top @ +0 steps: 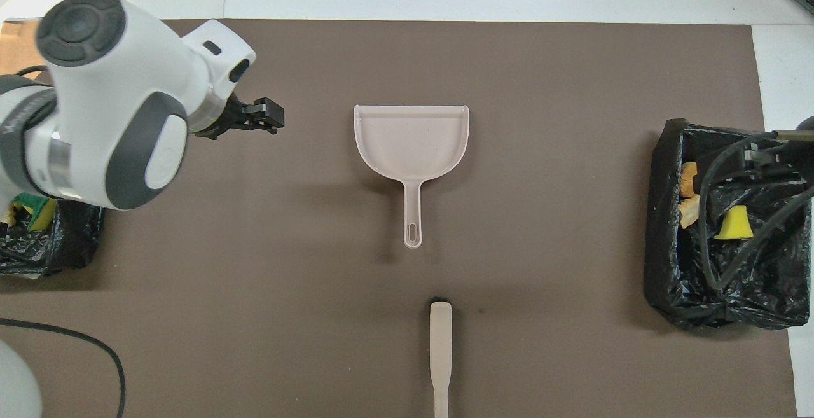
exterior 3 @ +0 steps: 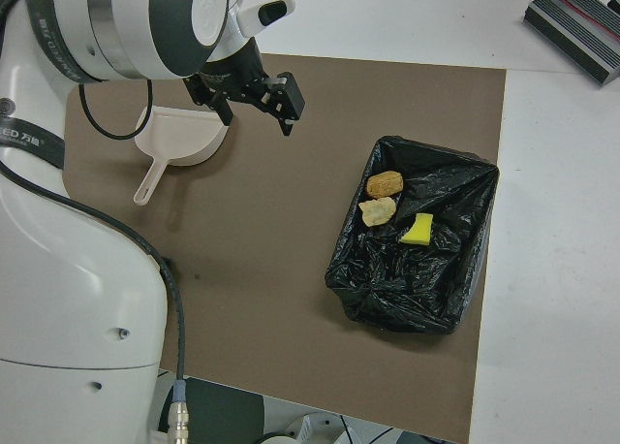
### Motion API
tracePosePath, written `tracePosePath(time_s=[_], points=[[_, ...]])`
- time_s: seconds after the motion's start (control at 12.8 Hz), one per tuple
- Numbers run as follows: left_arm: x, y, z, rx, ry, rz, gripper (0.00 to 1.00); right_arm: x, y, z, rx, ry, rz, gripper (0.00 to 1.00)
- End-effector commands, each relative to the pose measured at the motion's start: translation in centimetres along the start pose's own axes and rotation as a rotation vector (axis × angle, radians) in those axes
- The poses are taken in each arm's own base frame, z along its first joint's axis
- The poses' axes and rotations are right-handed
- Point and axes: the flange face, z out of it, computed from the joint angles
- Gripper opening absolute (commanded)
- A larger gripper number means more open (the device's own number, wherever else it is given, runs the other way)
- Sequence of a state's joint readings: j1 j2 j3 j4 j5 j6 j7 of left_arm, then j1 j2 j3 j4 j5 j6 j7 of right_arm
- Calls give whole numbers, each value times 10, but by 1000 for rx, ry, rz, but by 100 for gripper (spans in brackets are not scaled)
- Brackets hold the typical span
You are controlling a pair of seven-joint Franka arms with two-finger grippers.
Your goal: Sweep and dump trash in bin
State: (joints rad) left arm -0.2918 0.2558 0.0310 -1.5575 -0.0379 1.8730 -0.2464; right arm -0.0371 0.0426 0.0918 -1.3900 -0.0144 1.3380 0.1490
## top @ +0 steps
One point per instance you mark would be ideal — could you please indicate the small yellow sponge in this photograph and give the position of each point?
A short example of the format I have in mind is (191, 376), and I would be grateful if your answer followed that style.
(734, 224)

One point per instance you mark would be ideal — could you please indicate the brown bread roll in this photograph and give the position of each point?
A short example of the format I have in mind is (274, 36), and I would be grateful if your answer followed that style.
(687, 179)

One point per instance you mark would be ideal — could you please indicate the large yellow sponge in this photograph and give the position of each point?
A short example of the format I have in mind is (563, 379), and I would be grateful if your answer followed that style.
(43, 215)

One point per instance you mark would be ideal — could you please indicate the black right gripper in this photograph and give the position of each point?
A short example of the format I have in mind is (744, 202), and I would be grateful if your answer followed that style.
(785, 160)

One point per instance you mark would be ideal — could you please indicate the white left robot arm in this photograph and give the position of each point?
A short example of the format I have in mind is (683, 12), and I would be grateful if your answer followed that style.
(114, 106)

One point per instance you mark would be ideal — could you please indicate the beige plastic dustpan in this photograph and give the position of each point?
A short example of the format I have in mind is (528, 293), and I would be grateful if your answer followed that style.
(410, 141)

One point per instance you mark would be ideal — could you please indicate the brown table mat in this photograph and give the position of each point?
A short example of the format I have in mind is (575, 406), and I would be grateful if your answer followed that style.
(509, 68)

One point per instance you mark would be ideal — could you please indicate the beige hand brush black bristles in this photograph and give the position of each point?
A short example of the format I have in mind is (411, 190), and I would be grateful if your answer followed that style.
(440, 341)

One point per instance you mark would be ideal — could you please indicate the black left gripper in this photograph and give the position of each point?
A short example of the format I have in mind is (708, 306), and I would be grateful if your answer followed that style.
(222, 116)

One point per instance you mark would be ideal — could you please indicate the black bag lined bin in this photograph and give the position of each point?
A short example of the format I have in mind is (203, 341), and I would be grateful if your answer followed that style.
(674, 278)
(70, 240)

